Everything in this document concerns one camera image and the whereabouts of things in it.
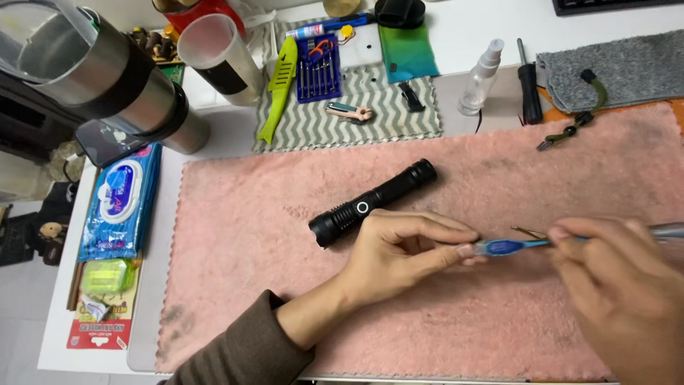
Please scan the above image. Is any person's left hand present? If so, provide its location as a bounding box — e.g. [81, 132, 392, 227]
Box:
[342, 209, 488, 312]

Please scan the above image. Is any person's right hand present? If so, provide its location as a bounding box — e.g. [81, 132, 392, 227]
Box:
[546, 216, 684, 385]

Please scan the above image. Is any blue toothbrush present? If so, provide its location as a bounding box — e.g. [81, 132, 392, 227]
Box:
[472, 237, 554, 258]

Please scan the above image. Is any silver metal tube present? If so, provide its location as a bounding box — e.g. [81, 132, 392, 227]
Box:
[648, 222, 684, 242]

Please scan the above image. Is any orange mat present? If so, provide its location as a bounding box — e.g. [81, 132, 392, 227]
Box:
[537, 86, 684, 135]

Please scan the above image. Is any grey fluffy towel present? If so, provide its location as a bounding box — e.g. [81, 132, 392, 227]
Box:
[535, 29, 684, 114]

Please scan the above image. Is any clear spray bottle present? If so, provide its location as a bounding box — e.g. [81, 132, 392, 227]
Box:
[457, 38, 506, 117]

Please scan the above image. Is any black flashlight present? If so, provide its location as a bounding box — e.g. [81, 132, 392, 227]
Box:
[308, 158, 438, 250]

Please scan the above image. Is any small black clip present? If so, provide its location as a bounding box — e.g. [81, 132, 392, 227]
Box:
[398, 81, 426, 113]

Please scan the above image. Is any grey zigzag cloth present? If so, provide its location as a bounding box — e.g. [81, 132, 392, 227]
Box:
[252, 17, 444, 154]

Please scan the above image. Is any black keyboard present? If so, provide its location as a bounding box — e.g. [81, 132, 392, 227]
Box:
[551, 0, 684, 17]

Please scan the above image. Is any green-blue gradient cloth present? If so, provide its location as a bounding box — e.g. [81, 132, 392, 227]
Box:
[378, 24, 440, 84]

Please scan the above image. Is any pink nail clipper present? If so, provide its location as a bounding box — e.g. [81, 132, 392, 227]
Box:
[325, 101, 374, 125]

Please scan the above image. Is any white square box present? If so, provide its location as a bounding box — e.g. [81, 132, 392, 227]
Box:
[337, 24, 384, 71]

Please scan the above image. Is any black round object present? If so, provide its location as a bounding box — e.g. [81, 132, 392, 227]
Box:
[373, 0, 427, 30]

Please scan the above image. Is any blue screwdriver set case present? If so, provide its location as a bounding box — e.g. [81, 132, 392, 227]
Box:
[295, 33, 343, 104]

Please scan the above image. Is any blue utility knife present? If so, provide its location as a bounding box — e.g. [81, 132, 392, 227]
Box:
[320, 13, 376, 32]

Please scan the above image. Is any pink fluffy towel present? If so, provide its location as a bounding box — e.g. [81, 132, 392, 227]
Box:
[154, 102, 684, 381]

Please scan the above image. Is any gold round object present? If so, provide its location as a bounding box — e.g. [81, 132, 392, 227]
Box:
[322, 0, 363, 18]

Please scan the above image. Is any lime green fish-shaped knife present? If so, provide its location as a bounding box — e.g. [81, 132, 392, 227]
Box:
[256, 35, 299, 144]

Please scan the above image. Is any small blue white tube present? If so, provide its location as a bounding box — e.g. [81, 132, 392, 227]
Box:
[285, 24, 326, 40]

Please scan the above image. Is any translucent cup with black band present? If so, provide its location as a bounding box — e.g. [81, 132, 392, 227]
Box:
[176, 13, 266, 107]

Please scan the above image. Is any red container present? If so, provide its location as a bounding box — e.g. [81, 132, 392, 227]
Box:
[152, 0, 247, 39]

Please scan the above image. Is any blue wet wipes pack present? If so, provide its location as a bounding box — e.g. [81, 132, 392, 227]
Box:
[77, 142, 163, 263]

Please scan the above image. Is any green circuit board with parts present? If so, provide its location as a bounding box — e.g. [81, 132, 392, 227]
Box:
[127, 25, 186, 85]

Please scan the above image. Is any green plastic box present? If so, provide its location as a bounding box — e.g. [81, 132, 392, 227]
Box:
[79, 258, 138, 296]

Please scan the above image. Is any red yellow flat packet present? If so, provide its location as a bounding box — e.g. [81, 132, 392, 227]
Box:
[66, 259, 143, 351]

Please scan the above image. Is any black phone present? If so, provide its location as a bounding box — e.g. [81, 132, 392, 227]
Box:
[74, 118, 149, 170]

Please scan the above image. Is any small crumpled sachet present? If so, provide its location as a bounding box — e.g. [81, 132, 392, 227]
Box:
[80, 293, 114, 323]

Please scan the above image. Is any stainless steel tumbler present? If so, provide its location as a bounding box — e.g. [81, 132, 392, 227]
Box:
[0, 0, 211, 156]

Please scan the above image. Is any black bag on floor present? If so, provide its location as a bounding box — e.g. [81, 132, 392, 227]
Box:
[0, 181, 81, 268]

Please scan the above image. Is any dark furniture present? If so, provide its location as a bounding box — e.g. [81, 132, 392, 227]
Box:
[0, 68, 89, 164]

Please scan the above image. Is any green lanyard strap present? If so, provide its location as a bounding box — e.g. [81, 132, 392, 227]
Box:
[536, 69, 609, 153]

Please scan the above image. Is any black handled screwdriver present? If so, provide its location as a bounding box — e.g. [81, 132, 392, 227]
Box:
[515, 37, 544, 126]

